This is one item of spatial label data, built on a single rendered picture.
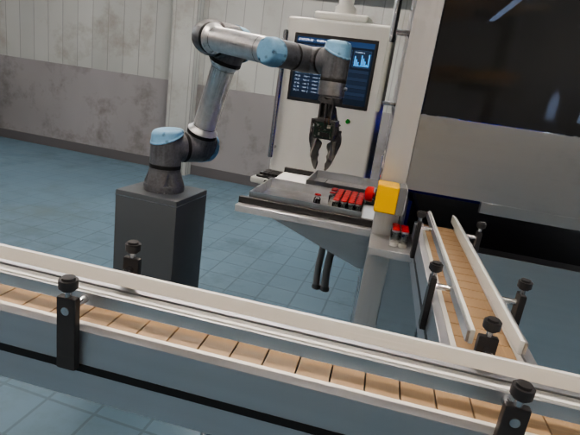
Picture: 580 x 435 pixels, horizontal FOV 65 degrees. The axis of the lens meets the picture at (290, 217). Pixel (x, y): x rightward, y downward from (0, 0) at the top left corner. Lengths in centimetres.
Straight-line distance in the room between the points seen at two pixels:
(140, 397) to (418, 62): 98
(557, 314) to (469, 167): 46
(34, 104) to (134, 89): 155
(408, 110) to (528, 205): 39
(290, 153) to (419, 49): 123
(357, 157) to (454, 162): 104
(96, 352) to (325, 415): 27
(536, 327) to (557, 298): 10
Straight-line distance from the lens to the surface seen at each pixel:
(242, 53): 142
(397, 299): 135
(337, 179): 194
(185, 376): 55
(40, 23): 715
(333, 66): 133
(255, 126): 557
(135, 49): 629
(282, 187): 163
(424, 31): 125
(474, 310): 81
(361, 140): 224
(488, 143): 127
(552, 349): 147
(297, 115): 232
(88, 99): 668
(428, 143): 125
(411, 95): 124
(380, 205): 118
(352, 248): 141
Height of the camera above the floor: 123
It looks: 16 degrees down
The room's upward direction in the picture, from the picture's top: 8 degrees clockwise
